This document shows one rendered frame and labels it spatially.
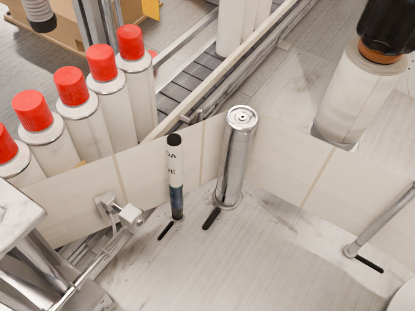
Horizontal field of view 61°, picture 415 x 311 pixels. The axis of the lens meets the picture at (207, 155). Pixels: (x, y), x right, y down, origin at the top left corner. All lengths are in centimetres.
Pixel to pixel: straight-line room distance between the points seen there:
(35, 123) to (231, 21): 43
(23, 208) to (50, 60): 65
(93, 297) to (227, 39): 53
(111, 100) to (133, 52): 7
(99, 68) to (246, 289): 34
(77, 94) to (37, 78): 42
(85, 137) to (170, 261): 20
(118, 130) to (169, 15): 52
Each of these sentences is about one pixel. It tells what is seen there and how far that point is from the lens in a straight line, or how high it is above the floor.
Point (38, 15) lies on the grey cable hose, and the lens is 51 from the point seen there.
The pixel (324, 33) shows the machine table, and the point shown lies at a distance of 100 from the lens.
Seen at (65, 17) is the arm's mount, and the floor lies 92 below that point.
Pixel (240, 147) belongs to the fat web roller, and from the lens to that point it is 41.
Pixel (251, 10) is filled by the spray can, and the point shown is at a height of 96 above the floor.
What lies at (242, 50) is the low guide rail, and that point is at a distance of 75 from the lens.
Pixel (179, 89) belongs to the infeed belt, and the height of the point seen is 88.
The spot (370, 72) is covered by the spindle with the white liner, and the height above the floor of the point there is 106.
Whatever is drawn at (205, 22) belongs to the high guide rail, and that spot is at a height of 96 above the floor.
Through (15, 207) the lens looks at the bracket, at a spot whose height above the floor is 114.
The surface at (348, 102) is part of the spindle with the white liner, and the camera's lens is 56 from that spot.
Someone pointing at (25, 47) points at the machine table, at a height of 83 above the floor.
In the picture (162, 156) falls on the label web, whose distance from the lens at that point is 41.
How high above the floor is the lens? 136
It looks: 54 degrees down
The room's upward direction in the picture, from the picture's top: 5 degrees clockwise
